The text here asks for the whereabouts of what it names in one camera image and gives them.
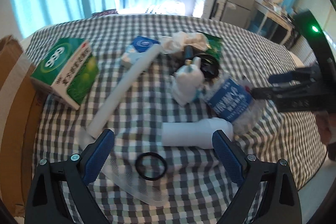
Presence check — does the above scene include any green 999 medicine box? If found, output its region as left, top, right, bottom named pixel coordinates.
left=31, top=38, right=99, bottom=110

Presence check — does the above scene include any white plush bear toy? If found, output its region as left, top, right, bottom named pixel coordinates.
left=171, top=57, right=205, bottom=106

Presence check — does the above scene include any green foil packet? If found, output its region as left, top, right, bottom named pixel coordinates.
left=196, top=32, right=223, bottom=62

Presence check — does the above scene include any person's hand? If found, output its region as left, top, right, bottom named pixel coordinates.
left=315, top=111, right=336, bottom=145

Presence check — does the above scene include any white plastic bottle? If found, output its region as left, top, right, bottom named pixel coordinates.
left=161, top=118, right=234, bottom=149

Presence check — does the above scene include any blue tissue pack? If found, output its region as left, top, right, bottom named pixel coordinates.
left=121, top=36, right=160, bottom=68

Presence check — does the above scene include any white suitcase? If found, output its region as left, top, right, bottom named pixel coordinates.
left=192, top=0, right=227, bottom=21

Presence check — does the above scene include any brown cardboard box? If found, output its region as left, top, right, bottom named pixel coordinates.
left=1, top=36, right=45, bottom=217

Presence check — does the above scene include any clear jar blue label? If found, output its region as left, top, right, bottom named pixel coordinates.
left=203, top=73, right=266, bottom=134

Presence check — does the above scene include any black hair tie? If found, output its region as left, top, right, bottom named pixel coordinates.
left=135, top=152, right=169, bottom=181

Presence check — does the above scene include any checkered tablecloth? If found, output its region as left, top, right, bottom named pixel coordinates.
left=26, top=15, right=326, bottom=223

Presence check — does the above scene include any white side table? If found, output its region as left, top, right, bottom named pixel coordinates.
left=246, top=1, right=294, bottom=46

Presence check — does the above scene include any cream cloth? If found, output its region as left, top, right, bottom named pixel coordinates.
left=159, top=31, right=210, bottom=54

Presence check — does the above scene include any grey mini fridge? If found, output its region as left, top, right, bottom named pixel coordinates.
left=220, top=0, right=255, bottom=28

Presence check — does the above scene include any black round jar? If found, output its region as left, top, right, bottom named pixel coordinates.
left=184, top=45, right=219, bottom=81

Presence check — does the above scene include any white tube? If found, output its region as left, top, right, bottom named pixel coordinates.
left=86, top=44, right=163, bottom=138

